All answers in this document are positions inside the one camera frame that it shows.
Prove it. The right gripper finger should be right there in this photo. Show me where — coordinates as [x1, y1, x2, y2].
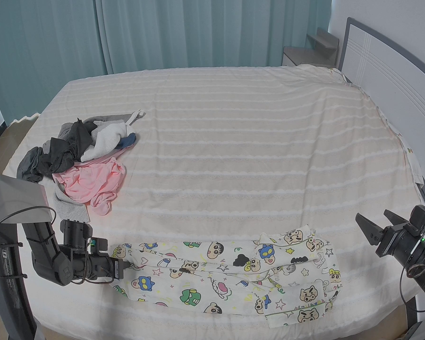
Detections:
[383, 209, 408, 229]
[355, 213, 384, 248]

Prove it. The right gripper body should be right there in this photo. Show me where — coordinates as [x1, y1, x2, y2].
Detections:
[375, 221, 425, 261]

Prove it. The light grey knitted garment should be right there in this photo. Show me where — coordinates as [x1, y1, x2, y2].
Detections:
[52, 186, 90, 224]

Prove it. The white printed pyjama top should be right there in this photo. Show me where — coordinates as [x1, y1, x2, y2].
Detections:
[110, 225, 343, 328]

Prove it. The grey bedside table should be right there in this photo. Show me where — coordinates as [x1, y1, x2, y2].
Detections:
[282, 28, 340, 67]

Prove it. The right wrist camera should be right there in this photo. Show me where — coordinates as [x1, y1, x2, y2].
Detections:
[410, 205, 425, 240]

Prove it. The bed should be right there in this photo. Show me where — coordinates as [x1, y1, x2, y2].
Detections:
[2, 17, 425, 340]

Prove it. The pile of clothes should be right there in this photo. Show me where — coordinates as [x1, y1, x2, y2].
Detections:
[16, 109, 146, 184]

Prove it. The blue-green curtain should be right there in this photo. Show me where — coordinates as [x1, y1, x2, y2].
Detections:
[0, 0, 110, 126]
[94, 0, 335, 75]

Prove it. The pink garment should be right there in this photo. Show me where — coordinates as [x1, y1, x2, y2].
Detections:
[53, 157, 127, 216]

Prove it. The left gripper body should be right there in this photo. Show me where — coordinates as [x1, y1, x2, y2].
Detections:
[89, 255, 125, 281]

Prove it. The black cable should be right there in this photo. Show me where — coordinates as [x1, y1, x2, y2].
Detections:
[399, 257, 425, 312]

